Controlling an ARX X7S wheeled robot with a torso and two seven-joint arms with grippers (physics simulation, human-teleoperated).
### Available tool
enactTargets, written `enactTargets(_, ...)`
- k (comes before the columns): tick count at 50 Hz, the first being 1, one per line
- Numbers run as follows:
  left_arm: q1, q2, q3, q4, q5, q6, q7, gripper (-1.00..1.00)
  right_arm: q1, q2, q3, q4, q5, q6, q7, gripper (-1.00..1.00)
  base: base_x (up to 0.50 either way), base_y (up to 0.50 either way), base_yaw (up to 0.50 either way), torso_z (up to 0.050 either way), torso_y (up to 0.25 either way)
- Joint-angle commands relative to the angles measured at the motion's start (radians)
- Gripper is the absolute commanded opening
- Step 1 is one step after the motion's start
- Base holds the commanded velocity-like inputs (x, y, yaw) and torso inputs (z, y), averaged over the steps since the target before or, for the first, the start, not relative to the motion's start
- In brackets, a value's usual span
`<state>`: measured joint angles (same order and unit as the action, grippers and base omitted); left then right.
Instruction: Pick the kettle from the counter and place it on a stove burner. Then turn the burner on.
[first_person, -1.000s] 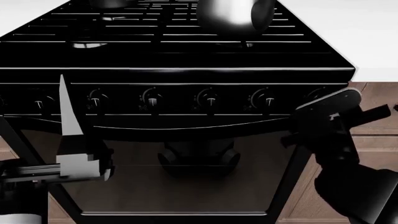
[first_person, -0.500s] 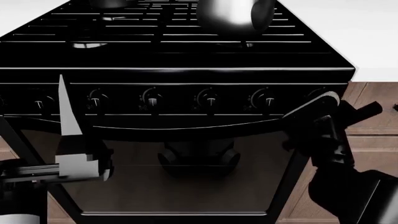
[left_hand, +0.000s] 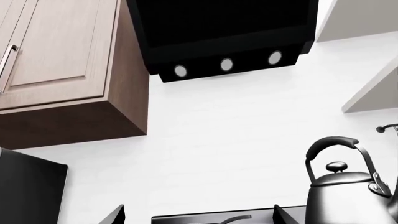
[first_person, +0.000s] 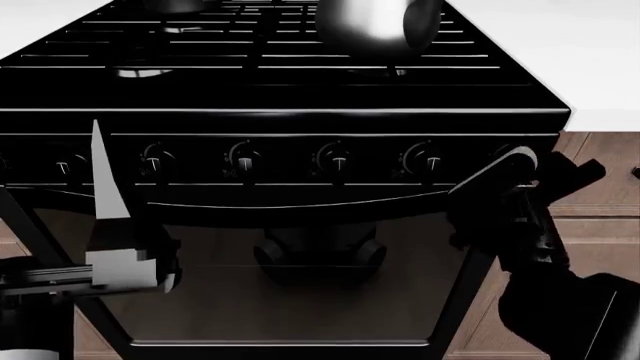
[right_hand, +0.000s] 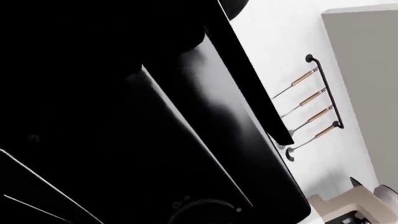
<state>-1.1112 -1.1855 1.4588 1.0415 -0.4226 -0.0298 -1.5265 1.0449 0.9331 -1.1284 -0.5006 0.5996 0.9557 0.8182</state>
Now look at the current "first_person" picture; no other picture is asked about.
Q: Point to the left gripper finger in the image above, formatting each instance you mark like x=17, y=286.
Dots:
x=106, y=187

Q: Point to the black oven door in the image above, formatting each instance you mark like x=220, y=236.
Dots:
x=300, y=307

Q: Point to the silver metal pot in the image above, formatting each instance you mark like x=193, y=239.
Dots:
x=172, y=4

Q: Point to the silver metal kettle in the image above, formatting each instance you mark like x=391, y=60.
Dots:
x=367, y=20

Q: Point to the brown wooden cabinet drawer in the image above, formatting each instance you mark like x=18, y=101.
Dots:
x=600, y=240
x=600, y=195

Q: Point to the dark round cabinet knob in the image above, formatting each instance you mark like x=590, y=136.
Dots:
x=636, y=169

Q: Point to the black gas stove range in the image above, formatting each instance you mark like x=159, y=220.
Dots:
x=300, y=122

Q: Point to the black cast iron stove grate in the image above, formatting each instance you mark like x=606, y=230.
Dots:
x=280, y=56

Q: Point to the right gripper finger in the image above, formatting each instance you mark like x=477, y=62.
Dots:
x=492, y=183
x=575, y=174

